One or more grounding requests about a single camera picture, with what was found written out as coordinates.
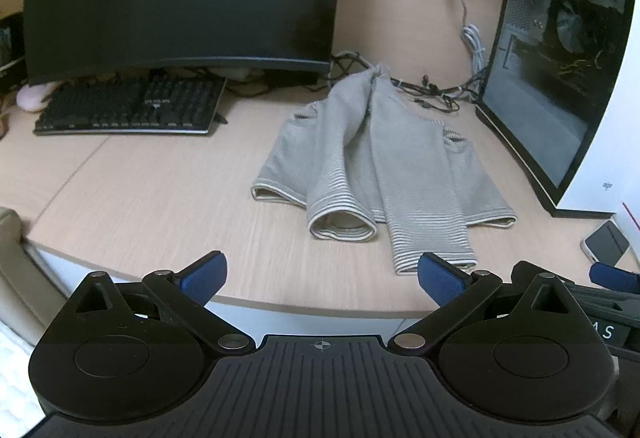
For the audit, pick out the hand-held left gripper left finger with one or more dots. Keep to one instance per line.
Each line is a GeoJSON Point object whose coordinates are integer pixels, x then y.
{"type": "Point", "coordinates": [205, 275]}

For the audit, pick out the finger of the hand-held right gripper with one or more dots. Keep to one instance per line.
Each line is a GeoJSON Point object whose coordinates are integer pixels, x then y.
{"type": "Point", "coordinates": [615, 275]}
{"type": "Point", "coordinates": [525, 270]}

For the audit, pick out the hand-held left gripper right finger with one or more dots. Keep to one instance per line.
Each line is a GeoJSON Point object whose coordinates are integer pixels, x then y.
{"type": "Point", "coordinates": [440, 280]}

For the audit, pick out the grey striped sweater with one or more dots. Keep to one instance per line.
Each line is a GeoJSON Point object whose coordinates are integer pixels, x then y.
{"type": "Point", "coordinates": [400, 157]}

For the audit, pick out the smartphone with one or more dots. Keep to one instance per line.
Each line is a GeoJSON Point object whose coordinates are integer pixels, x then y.
{"type": "Point", "coordinates": [607, 240]}

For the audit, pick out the white glass-sided computer case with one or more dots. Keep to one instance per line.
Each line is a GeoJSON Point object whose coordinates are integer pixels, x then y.
{"type": "Point", "coordinates": [615, 142]}

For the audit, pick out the black keyboard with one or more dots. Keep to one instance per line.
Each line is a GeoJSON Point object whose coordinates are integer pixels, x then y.
{"type": "Point", "coordinates": [125, 105]}

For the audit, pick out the beige padded headboard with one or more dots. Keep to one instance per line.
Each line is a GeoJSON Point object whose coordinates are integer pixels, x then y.
{"type": "Point", "coordinates": [15, 278]}

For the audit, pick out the white quilted blanket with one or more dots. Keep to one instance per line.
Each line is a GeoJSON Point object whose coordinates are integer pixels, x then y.
{"type": "Point", "coordinates": [15, 378]}

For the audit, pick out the black monitor stand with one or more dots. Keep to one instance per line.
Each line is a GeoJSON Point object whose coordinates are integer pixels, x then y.
{"type": "Point", "coordinates": [292, 77]}

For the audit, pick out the pink plush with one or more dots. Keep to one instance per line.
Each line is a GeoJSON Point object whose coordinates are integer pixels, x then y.
{"type": "Point", "coordinates": [32, 97]}

